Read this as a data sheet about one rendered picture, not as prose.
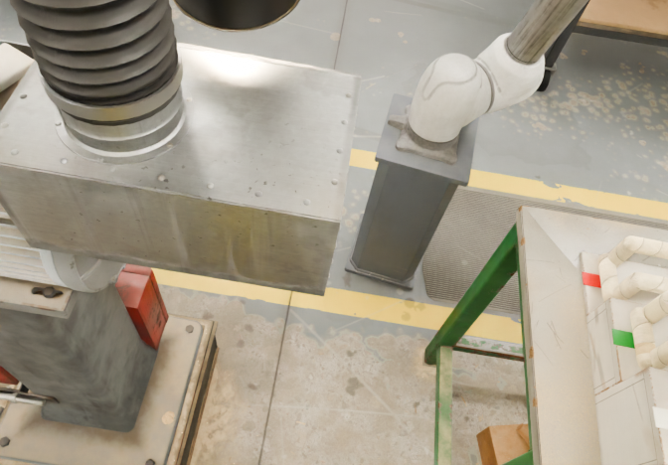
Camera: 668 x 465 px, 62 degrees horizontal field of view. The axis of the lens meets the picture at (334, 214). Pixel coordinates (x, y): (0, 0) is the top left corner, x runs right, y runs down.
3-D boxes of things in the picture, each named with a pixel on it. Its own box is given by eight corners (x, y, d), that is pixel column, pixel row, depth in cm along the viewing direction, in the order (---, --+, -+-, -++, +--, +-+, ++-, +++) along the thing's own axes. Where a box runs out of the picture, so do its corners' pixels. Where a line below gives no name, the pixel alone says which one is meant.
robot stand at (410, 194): (360, 215, 231) (394, 92, 173) (423, 233, 229) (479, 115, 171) (344, 270, 215) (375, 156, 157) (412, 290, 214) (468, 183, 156)
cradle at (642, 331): (634, 370, 95) (645, 364, 92) (624, 309, 101) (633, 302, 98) (653, 374, 95) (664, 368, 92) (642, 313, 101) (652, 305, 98)
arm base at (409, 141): (393, 103, 170) (397, 89, 165) (462, 122, 169) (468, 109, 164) (381, 145, 160) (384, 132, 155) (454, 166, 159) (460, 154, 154)
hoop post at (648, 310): (632, 328, 99) (664, 306, 92) (629, 311, 101) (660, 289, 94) (649, 331, 100) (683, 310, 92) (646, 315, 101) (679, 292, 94)
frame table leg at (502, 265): (421, 366, 197) (520, 235, 123) (422, 351, 201) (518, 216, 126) (436, 369, 198) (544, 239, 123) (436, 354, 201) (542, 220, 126)
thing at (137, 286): (72, 338, 158) (27, 280, 128) (87, 298, 165) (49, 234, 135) (157, 352, 159) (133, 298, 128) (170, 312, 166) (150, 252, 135)
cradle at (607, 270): (599, 305, 110) (608, 298, 108) (592, 256, 117) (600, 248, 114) (616, 308, 110) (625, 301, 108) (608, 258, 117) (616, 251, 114)
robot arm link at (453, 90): (397, 110, 160) (414, 51, 142) (446, 94, 167) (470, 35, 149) (426, 150, 153) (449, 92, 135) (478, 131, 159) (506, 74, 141)
